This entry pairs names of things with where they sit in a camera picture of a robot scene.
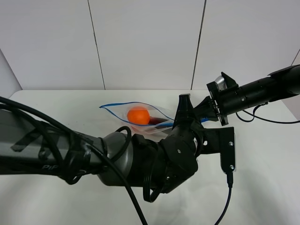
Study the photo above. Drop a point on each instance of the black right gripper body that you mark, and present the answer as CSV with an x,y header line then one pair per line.
x,y
211,107

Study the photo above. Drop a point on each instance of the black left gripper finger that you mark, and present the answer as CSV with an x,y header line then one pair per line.
x,y
185,115

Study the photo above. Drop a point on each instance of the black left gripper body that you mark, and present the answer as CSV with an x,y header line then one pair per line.
x,y
174,159

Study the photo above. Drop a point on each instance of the clear zip bag blue zipper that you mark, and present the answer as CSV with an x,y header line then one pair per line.
x,y
119,111

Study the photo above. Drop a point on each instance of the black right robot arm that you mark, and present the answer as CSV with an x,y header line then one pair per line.
x,y
227,97

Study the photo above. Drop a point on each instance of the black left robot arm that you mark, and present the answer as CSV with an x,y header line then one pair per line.
x,y
34,143

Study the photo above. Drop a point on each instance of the dark purple eggplant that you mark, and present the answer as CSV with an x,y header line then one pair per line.
x,y
156,120

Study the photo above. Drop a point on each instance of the orange fruit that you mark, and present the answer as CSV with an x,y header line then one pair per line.
x,y
138,115

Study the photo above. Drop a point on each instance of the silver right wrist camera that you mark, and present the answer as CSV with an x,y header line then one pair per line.
x,y
221,83

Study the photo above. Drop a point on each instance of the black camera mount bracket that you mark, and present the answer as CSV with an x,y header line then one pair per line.
x,y
222,141

